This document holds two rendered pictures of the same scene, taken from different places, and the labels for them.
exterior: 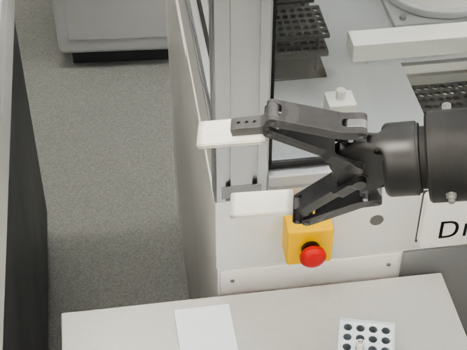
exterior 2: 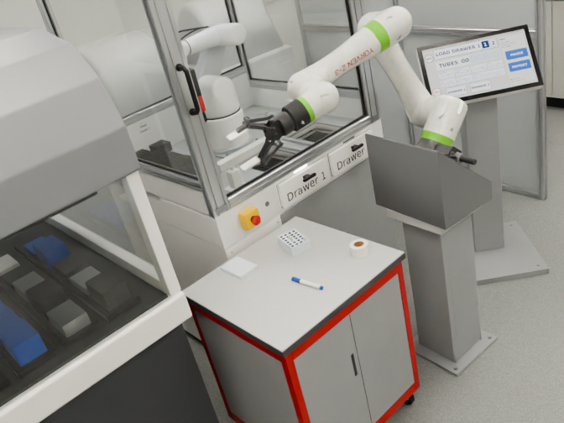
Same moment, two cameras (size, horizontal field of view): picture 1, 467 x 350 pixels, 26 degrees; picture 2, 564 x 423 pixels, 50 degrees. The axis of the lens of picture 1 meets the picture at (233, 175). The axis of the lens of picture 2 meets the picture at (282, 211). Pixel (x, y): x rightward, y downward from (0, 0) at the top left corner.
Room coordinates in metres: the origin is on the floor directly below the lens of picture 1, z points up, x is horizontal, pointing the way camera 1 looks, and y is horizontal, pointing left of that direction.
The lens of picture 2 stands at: (-0.85, 0.78, 1.98)
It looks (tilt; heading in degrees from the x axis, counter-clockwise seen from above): 28 degrees down; 332
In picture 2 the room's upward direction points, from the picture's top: 14 degrees counter-clockwise
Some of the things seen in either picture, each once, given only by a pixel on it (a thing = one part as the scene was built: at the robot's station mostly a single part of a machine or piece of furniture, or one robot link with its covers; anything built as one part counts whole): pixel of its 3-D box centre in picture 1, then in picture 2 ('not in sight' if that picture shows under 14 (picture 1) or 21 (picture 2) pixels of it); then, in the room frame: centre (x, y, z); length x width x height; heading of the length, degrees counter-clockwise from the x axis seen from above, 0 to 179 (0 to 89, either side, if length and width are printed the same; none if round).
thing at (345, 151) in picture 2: not in sight; (352, 152); (1.20, -0.75, 0.87); 0.29 x 0.02 x 0.11; 98
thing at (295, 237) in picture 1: (308, 239); (250, 218); (1.10, -0.11, 0.88); 0.07 x 0.05 x 0.07; 98
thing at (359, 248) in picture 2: not in sight; (359, 248); (0.68, -0.32, 0.78); 0.07 x 0.07 x 0.04
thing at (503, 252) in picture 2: not in sight; (484, 172); (1.03, -1.43, 0.51); 0.50 x 0.45 x 1.02; 145
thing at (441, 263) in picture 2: not in sight; (442, 277); (0.72, -0.75, 0.38); 0.30 x 0.30 x 0.76; 4
